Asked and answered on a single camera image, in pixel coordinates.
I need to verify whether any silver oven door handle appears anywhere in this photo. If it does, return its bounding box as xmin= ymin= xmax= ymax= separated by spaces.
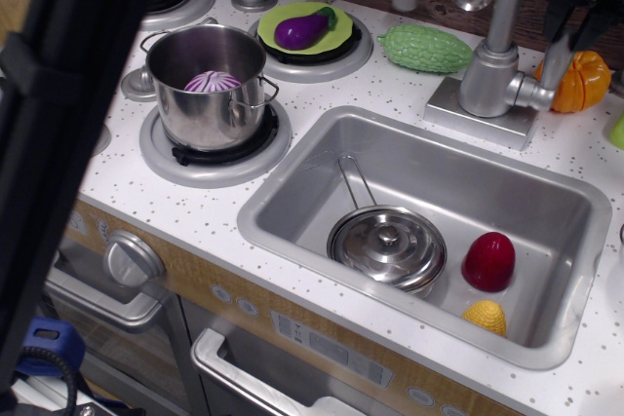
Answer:
xmin=45 ymin=250 xmax=165 ymax=334

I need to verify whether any silver oven dial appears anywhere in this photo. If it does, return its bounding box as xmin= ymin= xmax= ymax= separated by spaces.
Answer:
xmin=102 ymin=229 xmax=166 ymax=288

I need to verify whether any steel saucepan with lid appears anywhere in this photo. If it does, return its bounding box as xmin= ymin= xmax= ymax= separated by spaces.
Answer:
xmin=326 ymin=155 xmax=447 ymax=299

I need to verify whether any back left stove burner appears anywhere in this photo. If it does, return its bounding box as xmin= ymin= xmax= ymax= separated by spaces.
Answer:
xmin=139 ymin=0 xmax=215 ymax=31

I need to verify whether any black braided cable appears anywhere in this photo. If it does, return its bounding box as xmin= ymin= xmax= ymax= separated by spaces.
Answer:
xmin=21 ymin=345 xmax=82 ymax=416

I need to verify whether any silver faucet lever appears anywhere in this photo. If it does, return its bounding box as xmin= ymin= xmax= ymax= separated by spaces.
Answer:
xmin=504 ymin=28 xmax=574 ymax=111

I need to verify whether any red toy egg shape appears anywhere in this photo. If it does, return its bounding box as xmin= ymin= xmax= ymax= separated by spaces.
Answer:
xmin=461 ymin=232 xmax=516 ymax=292

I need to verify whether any green toy bitter melon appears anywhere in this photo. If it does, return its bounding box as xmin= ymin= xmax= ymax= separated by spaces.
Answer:
xmin=377 ymin=24 xmax=473 ymax=74

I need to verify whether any blue clamp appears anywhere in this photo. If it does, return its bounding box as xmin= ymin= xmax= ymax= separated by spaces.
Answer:
xmin=17 ymin=317 xmax=86 ymax=377

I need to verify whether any front right stove burner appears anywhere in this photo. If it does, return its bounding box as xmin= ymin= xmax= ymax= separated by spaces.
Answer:
xmin=139 ymin=101 xmax=292 ymax=189

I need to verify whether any grey stove knob front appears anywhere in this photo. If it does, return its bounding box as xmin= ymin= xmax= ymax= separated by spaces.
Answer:
xmin=92 ymin=124 xmax=111 ymax=157

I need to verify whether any silver dishwasher door handle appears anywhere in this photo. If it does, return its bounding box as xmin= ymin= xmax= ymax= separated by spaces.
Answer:
xmin=191 ymin=327 xmax=362 ymax=416

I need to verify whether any steel stock pot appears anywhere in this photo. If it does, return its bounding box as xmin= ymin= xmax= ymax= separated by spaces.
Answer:
xmin=140 ymin=23 xmax=279 ymax=152

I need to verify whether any light green toy object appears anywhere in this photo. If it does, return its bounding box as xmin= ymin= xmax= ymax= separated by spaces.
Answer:
xmin=608 ymin=113 xmax=624 ymax=150

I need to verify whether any silver toy faucet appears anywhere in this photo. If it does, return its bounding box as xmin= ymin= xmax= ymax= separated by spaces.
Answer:
xmin=424 ymin=0 xmax=537 ymax=151

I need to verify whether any purple toy eggplant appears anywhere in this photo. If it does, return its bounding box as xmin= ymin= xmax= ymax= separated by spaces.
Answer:
xmin=274 ymin=7 xmax=337 ymax=51

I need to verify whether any back right stove burner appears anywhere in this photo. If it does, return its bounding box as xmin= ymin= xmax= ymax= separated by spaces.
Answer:
xmin=261 ymin=14 xmax=373 ymax=84

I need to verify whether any green plate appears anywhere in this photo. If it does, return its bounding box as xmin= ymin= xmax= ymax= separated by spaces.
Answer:
xmin=256 ymin=1 xmax=354 ymax=56

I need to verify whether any grey stove knob middle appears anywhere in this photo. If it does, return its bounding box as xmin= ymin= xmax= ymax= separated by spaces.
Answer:
xmin=121 ymin=67 xmax=156 ymax=102

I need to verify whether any purple white toy onion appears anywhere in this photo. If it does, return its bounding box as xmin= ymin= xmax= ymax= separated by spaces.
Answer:
xmin=184 ymin=70 xmax=241 ymax=93

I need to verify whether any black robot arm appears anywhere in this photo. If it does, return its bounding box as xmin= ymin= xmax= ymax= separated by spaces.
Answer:
xmin=1 ymin=0 xmax=623 ymax=415

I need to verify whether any silver toy sink basin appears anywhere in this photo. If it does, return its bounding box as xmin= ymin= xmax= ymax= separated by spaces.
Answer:
xmin=237 ymin=106 xmax=612 ymax=369

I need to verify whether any orange toy pumpkin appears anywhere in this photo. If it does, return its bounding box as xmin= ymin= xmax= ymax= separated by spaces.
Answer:
xmin=551 ymin=51 xmax=611 ymax=114

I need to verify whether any yellow toy corn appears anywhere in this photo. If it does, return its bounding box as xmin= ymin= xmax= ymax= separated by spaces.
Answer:
xmin=462 ymin=300 xmax=507 ymax=337

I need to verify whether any stove burner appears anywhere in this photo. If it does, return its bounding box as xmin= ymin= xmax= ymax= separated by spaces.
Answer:
xmin=139 ymin=0 xmax=215 ymax=31
xmin=139 ymin=101 xmax=292 ymax=189
xmin=261 ymin=14 xmax=373 ymax=84

